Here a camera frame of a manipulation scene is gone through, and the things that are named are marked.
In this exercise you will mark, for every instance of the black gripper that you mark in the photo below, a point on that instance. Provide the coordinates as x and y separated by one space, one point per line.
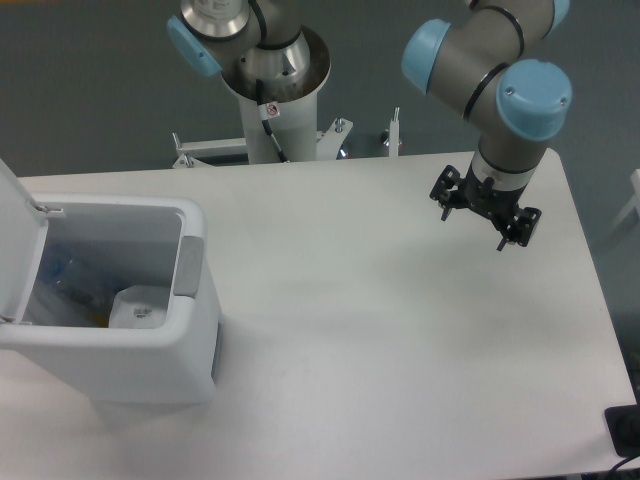
516 225

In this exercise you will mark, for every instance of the white paper carton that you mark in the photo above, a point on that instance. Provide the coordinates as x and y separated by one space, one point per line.
139 307

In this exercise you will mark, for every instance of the clear plastic water bottle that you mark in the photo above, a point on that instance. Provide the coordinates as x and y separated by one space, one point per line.
74 279

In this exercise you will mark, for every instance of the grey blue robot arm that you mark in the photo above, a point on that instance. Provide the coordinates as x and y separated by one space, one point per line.
480 70

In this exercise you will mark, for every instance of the white trash can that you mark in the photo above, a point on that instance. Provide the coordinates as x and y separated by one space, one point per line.
111 294

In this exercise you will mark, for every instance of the yellow trash in bin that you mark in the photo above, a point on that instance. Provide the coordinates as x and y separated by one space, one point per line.
101 321

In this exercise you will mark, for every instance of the white trash can lid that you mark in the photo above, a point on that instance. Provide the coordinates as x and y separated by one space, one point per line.
24 227

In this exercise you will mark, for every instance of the black device at table edge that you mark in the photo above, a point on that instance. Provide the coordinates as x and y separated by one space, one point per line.
623 425

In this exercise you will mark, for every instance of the white frame at right edge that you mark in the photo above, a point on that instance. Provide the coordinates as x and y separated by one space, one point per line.
625 220

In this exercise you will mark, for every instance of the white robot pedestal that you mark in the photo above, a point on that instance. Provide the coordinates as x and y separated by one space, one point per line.
277 94

